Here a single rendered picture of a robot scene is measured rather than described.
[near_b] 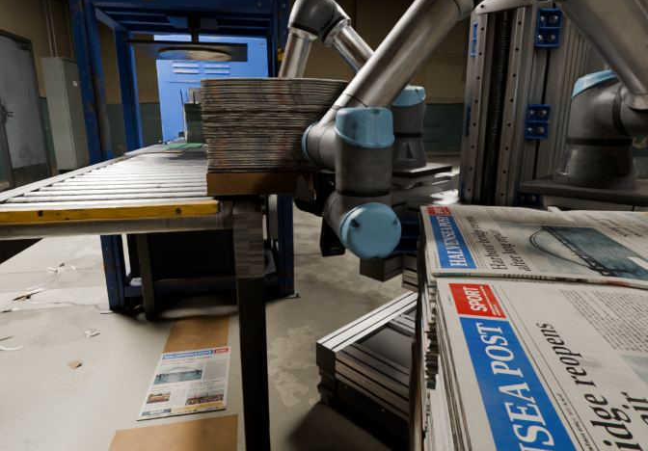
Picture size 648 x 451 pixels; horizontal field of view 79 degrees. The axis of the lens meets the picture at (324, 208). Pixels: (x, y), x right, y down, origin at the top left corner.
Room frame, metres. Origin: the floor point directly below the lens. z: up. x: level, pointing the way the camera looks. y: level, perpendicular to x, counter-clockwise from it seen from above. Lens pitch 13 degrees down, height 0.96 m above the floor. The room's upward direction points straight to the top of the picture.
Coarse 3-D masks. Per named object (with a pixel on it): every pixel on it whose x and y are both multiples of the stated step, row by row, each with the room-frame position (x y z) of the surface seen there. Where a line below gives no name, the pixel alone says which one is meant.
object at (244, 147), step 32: (224, 96) 0.77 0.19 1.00; (256, 96) 0.78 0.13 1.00; (288, 96) 0.80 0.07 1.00; (320, 96) 0.81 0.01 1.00; (224, 128) 0.77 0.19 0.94; (256, 128) 0.78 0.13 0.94; (288, 128) 0.79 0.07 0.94; (224, 160) 0.76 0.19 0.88; (256, 160) 0.78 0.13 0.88; (288, 160) 0.79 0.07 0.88
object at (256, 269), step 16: (240, 208) 0.69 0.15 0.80; (256, 208) 0.69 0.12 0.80; (240, 224) 0.65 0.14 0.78; (256, 224) 0.66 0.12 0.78; (240, 240) 0.65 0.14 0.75; (256, 240) 0.66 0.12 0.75; (240, 256) 0.65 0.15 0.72; (256, 256) 0.66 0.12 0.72; (240, 272) 0.65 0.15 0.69; (256, 272) 0.66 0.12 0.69
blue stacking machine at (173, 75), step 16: (256, 48) 4.27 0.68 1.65; (160, 64) 4.10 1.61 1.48; (176, 64) 4.13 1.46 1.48; (192, 64) 4.15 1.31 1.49; (208, 64) 4.18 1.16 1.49; (224, 64) 4.21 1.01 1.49; (240, 64) 4.24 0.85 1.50; (256, 64) 4.27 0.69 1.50; (160, 80) 4.10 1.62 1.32; (176, 80) 4.12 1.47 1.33; (192, 80) 4.15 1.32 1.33; (160, 96) 4.10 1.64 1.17; (176, 96) 4.13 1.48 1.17; (192, 96) 4.15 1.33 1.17; (176, 112) 4.12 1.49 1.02; (176, 128) 4.12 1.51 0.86
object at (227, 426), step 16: (224, 416) 1.11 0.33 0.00; (128, 432) 1.05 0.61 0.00; (144, 432) 1.05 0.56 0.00; (160, 432) 1.05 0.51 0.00; (176, 432) 1.05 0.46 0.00; (192, 432) 1.05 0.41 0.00; (208, 432) 1.05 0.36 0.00; (224, 432) 1.05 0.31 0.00; (112, 448) 0.98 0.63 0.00; (128, 448) 0.98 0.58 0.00; (144, 448) 0.98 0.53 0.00; (160, 448) 0.98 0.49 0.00; (176, 448) 0.98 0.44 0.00; (192, 448) 0.98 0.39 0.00; (208, 448) 0.98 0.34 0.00; (224, 448) 0.98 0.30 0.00
